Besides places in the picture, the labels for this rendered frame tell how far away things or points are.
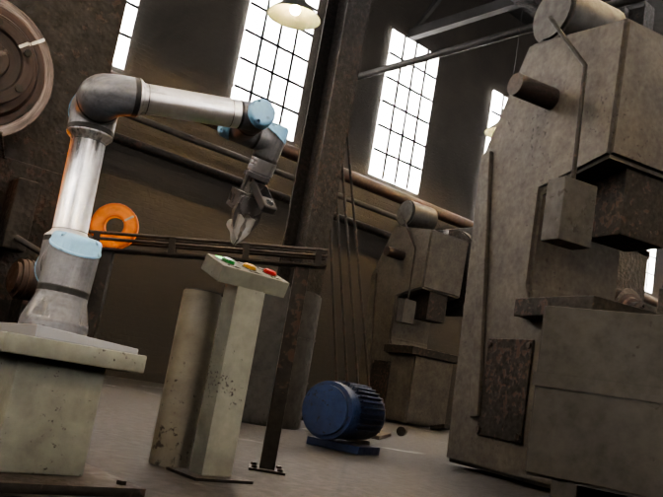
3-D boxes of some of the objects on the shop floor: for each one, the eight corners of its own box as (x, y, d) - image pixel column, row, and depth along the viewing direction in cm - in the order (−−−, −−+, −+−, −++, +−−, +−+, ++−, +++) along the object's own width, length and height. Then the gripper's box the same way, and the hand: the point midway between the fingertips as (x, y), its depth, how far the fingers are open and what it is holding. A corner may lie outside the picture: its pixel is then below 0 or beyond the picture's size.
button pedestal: (157, 468, 216) (201, 252, 227) (228, 473, 231) (266, 271, 242) (186, 480, 204) (231, 251, 215) (259, 484, 219) (298, 271, 230)
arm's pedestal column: (144, 498, 168) (169, 378, 173) (-47, 491, 142) (-13, 350, 147) (66, 463, 198) (89, 361, 202) (-105, 453, 172) (-74, 335, 176)
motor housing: (-32, 425, 239) (10, 256, 249) (38, 432, 253) (75, 271, 262) (-19, 432, 229) (25, 255, 239) (53, 438, 243) (91, 271, 253)
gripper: (262, 175, 229) (236, 241, 231) (237, 165, 224) (210, 234, 226) (277, 181, 223) (250, 249, 225) (252, 173, 217) (224, 243, 219)
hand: (236, 241), depth 223 cm, fingers closed
